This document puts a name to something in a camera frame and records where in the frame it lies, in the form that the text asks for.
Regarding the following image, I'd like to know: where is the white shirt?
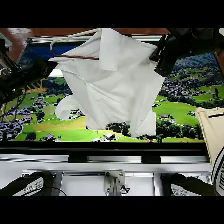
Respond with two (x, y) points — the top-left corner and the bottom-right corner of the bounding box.
(48, 28), (166, 139)

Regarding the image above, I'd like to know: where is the beige garment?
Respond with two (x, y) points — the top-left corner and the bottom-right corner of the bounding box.
(194, 106), (224, 162)

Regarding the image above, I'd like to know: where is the black cable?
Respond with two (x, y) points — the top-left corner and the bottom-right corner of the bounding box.
(46, 185), (68, 197)

